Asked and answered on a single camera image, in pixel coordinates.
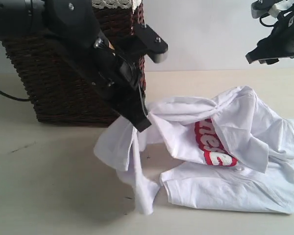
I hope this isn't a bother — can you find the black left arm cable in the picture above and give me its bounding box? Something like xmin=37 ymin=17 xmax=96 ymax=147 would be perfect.
xmin=0 ymin=84 xmax=33 ymax=102

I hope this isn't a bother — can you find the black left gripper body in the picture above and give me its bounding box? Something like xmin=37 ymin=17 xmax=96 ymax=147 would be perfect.
xmin=83 ymin=34 xmax=146 ymax=110

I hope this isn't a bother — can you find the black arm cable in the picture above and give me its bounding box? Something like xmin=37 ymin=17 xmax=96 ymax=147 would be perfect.
xmin=258 ymin=14 xmax=277 ymax=28
xmin=0 ymin=84 xmax=33 ymax=102

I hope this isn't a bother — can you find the white t-shirt red print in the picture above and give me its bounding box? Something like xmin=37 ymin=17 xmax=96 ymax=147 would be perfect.
xmin=94 ymin=86 xmax=294 ymax=214

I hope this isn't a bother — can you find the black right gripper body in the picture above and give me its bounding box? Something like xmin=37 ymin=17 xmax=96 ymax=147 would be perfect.
xmin=257 ymin=10 xmax=294 ymax=59

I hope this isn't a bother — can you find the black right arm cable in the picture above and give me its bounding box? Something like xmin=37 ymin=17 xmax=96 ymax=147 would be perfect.
xmin=258 ymin=14 xmax=277 ymax=28

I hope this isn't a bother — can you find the dark brown wicker basket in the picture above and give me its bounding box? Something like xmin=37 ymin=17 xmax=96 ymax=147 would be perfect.
xmin=0 ymin=0 xmax=147 ymax=128

